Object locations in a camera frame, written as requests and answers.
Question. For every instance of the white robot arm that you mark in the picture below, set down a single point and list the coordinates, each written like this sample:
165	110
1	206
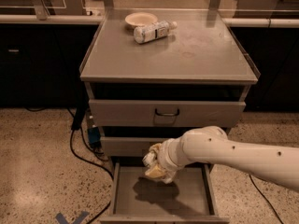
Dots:
279	165

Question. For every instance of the white horizontal rail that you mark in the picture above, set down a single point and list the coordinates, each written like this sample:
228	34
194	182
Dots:
231	22

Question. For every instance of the top grey drawer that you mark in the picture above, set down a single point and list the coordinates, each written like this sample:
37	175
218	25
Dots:
138	113

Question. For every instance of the blue power box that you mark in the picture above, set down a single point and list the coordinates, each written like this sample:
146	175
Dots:
94	137

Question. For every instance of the blue tape cross mark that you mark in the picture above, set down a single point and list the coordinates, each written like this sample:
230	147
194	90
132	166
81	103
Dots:
61	219

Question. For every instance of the white bowl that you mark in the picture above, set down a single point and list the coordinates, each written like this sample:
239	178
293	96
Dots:
140	19

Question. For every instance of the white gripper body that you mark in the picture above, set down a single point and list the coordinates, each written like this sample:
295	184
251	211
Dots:
167	160

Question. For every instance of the middle grey drawer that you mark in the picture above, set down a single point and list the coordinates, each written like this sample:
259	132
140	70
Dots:
128	146

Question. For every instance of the bottom grey drawer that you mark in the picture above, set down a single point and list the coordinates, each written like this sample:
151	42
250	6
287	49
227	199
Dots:
189	199

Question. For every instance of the white plastic bottle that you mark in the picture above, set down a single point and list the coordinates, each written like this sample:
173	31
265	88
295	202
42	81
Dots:
153	31

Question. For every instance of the grey drawer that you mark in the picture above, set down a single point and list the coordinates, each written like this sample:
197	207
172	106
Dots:
128	146
138	113
189	199

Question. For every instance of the grey drawer cabinet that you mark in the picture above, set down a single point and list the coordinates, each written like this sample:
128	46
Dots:
198	61

